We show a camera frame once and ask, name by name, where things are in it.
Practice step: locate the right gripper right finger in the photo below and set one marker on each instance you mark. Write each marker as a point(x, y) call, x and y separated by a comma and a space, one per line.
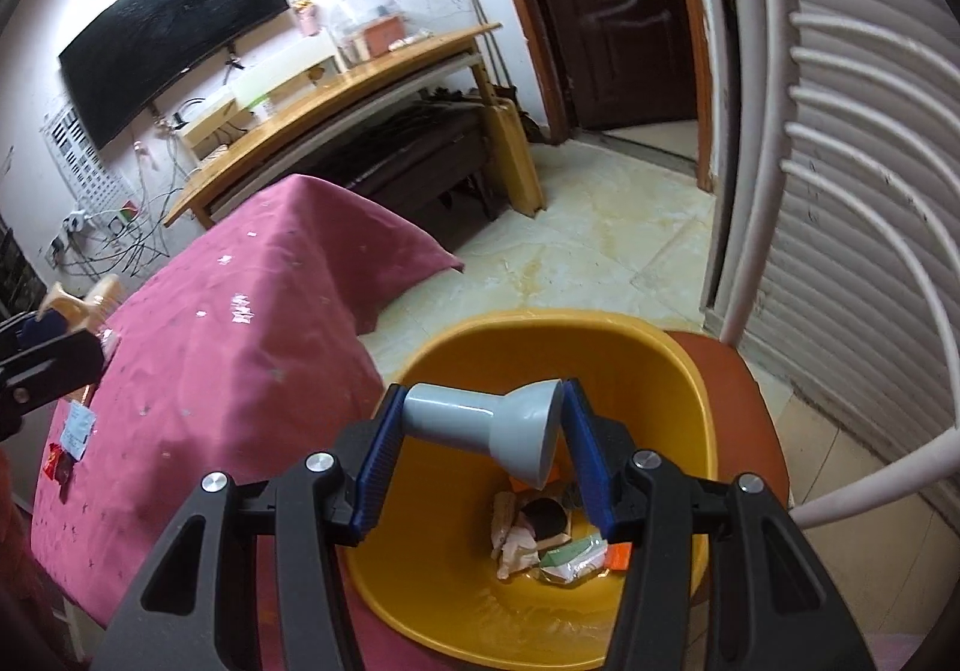
point(772, 604)

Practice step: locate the red snack wrapper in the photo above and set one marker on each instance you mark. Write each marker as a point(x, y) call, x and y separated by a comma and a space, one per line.
point(58, 464)

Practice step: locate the green tissue pack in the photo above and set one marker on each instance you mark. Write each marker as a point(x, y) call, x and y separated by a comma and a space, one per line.
point(574, 561)

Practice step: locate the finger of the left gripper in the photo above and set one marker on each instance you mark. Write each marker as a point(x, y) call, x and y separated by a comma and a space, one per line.
point(73, 361)
point(39, 330)

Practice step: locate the beige sponge puff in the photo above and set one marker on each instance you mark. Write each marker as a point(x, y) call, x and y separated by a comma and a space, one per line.
point(88, 312)

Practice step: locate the pink storage box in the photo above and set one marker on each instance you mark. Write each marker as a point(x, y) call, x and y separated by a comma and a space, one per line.
point(372, 39)

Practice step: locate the white tissue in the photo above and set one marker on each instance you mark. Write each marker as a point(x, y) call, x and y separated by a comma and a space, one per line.
point(513, 543)

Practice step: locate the white printed paper leaflet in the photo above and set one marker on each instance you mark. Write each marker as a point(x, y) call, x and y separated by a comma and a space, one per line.
point(78, 427)

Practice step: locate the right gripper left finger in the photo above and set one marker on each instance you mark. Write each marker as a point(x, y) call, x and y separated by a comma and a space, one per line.
point(232, 548)

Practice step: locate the grey plastic funnel cup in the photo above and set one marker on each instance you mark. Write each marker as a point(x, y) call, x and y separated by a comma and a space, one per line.
point(518, 430)

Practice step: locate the dark wooden door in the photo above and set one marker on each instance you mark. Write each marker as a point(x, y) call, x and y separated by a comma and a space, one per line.
point(633, 74)

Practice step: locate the black wall television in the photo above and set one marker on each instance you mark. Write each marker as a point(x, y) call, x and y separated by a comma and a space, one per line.
point(135, 49)

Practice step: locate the white louvered cabinet door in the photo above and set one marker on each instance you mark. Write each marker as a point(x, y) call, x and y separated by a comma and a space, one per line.
point(931, 20)

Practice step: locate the wooden desk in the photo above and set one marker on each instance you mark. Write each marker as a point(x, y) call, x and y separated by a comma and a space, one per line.
point(250, 164)

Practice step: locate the orange small box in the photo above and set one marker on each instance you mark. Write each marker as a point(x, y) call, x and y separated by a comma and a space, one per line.
point(617, 557)

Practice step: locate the white metal chair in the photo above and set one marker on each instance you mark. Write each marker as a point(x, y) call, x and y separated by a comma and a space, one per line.
point(847, 281)

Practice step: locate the eye chart poster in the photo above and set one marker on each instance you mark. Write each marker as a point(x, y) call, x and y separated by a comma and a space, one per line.
point(101, 194)

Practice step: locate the pink hanging bottle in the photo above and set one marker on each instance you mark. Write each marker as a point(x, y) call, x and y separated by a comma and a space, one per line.
point(308, 17)

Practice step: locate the pink star tablecloth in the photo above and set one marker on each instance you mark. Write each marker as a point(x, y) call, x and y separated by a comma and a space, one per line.
point(243, 355)

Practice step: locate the white power strip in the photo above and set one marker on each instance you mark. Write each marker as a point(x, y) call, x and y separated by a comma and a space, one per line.
point(71, 229)

